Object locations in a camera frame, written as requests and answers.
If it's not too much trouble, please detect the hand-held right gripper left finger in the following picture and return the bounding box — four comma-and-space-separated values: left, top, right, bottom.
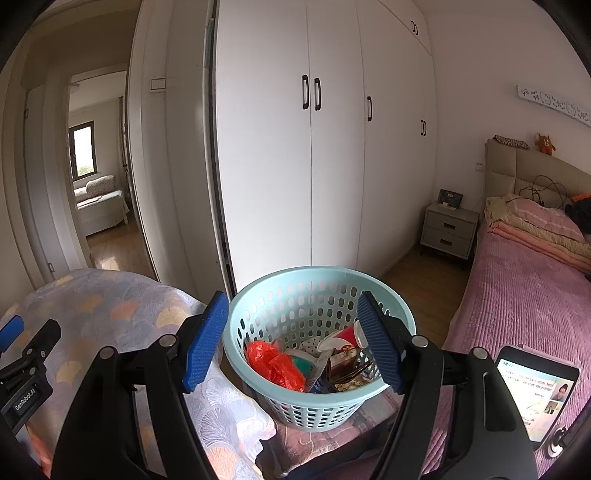
51, 291, 230, 480

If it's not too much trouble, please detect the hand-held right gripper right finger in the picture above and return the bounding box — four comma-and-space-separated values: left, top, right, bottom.
356, 291, 539, 480

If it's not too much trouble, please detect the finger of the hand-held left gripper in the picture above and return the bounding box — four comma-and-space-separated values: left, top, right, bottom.
17, 318, 62, 370
0, 315, 25, 354

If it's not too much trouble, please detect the red white paper cup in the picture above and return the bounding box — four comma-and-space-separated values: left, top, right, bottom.
318, 320, 370, 356

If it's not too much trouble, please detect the brown snack wrapper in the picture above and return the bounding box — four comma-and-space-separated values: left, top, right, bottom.
325, 348, 382, 384

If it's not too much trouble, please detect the red plastic bag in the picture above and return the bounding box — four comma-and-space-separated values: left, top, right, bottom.
246, 340, 306, 393

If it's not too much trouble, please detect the blue white snack wrapper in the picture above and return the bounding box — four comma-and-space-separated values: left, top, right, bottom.
307, 374, 340, 394

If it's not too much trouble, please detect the white teal round container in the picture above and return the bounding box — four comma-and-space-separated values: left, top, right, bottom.
283, 348, 324, 384

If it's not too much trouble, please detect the light blue perforated plastic basket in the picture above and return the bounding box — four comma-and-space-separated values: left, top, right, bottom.
222, 265, 416, 432

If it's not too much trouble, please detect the grey two-drawer nightstand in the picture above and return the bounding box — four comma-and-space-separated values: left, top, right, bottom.
419, 202, 481, 268

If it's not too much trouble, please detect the pink quilted bedspread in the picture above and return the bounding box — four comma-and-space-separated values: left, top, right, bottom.
427, 222, 591, 472

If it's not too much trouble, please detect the light patterned sofa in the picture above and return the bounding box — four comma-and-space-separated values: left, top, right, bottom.
74, 174, 130, 238

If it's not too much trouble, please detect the white wardrobe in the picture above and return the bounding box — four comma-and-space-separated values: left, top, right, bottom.
210, 0, 439, 296

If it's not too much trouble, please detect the black tablet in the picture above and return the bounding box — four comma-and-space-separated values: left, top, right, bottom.
496, 345, 581, 453

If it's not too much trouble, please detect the folded cream blanket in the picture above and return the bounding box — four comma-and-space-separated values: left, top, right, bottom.
484, 196, 522, 227

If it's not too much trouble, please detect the dark framed window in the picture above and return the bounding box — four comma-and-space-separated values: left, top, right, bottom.
68, 121, 98, 181

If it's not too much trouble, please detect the beige padded headboard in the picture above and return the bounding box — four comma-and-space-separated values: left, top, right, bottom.
483, 138, 591, 208

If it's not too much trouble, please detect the light curtain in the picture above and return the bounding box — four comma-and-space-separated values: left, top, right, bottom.
117, 95, 132, 195

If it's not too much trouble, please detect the folded pink blanket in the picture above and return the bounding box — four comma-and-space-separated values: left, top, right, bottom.
489, 194, 591, 273

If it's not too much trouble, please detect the black tablet stand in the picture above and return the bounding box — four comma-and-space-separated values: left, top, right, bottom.
545, 422, 573, 460

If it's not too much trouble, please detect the leopard print cloth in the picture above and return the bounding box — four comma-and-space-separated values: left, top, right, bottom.
492, 135, 531, 150

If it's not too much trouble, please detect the dark cloth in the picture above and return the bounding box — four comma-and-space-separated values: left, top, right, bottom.
564, 191, 591, 232

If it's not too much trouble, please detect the black charger cable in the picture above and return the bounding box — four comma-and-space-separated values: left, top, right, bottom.
524, 175, 573, 206

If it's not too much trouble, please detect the white patterned wall decoration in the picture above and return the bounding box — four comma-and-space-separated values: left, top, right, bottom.
517, 83, 591, 125

